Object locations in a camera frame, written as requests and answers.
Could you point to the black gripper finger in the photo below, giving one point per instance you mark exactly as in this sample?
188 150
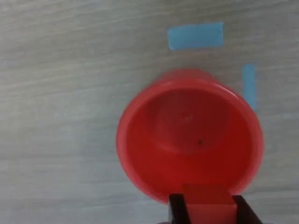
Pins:
245 214
178 210

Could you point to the red cube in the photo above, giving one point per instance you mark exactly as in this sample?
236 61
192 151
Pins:
205 205

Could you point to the red plastic bin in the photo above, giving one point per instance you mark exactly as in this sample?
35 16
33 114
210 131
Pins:
163 140

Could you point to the blue tape mark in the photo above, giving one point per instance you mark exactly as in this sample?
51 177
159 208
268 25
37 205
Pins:
196 36

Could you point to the narrow blue tape strip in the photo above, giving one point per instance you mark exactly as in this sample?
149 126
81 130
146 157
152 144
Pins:
249 86

